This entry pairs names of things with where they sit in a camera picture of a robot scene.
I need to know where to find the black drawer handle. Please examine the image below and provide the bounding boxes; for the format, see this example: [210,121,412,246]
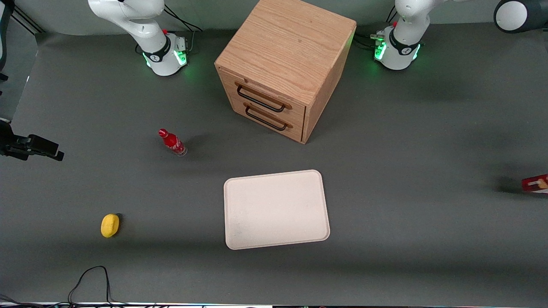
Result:
[244,105,289,131]
[236,85,287,113]

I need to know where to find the black right arm base cable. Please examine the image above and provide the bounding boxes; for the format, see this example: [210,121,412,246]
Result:
[164,4,203,54]

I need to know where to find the black arm base cable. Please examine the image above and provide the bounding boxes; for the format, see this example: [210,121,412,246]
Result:
[355,9,399,48]
[164,4,203,54]

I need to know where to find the beige plastic tray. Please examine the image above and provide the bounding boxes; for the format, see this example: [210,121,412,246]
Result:
[223,169,331,250]

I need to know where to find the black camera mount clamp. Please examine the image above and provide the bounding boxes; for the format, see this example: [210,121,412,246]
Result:
[0,121,65,162]

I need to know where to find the yellow lemon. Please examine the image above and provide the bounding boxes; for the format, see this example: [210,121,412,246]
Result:
[101,213,120,238]

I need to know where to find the black looped cable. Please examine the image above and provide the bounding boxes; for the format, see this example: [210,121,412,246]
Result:
[64,266,129,308]

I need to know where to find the wooden drawer cabinet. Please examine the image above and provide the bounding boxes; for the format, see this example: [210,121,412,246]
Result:
[214,0,357,145]

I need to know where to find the black stand strap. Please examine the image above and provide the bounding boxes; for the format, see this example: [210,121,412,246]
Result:
[0,0,16,83]

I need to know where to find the black left arm base cable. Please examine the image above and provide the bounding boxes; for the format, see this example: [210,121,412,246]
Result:
[355,9,399,48]

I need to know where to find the red cookie box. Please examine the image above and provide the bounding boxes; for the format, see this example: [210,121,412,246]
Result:
[521,174,548,194]

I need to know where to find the red cola bottle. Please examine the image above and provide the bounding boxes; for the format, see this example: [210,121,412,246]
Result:
[158,128,188,157]

